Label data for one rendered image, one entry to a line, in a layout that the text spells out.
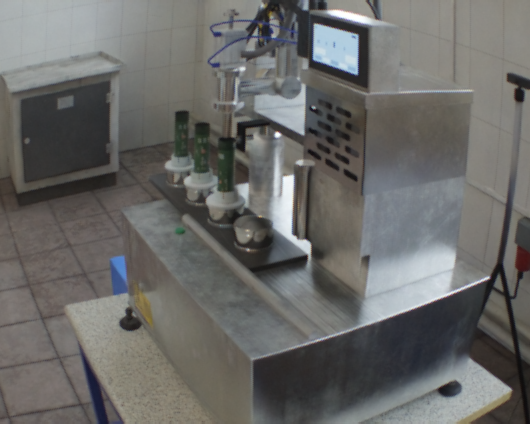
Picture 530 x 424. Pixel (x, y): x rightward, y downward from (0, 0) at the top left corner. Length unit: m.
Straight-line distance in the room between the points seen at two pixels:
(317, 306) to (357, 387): 0.16
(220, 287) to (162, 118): 4.00
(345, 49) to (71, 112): 3.22
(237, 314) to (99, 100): 3.18
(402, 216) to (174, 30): 4.00
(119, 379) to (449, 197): 0.73
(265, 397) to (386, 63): 0.52
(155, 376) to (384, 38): 0.80
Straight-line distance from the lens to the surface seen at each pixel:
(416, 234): 1.15
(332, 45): 1.06
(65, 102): 4.11
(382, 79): 1.01
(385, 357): 1.15
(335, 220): 1.13
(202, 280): 1.17
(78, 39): 4.76
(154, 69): 4.99
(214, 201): 1.33
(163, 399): 1.33
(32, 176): 4.19
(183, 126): 1.48
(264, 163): 1.46
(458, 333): 1.26
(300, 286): 1.16
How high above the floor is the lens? 1.59
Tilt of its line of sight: 24 degrees down
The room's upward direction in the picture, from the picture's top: 2 degrees clockwise
